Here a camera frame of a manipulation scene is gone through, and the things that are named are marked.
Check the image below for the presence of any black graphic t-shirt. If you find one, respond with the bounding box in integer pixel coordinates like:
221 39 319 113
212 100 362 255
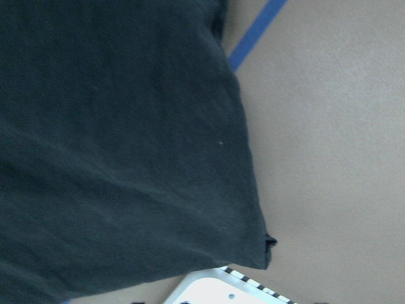
1 1 275 303

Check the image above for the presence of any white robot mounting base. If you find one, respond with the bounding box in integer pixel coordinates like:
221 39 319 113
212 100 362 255
163 266 295 304

